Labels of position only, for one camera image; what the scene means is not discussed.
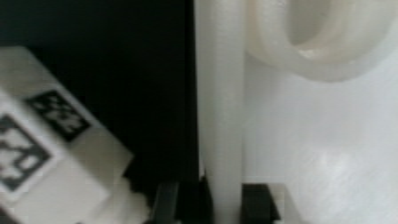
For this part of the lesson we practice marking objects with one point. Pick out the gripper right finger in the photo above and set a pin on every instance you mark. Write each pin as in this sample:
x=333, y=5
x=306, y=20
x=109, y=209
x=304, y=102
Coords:
x=258, y=206

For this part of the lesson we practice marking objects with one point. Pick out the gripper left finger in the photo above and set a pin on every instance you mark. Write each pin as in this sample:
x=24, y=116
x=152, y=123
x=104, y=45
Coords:
x=166, y=204

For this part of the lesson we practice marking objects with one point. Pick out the white square tabletop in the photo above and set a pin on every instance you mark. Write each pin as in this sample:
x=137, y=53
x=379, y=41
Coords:
x=297, y=96

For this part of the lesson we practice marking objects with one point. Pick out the white leg lower middle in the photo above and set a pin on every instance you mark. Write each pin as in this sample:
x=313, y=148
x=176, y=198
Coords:
x=63, y=157

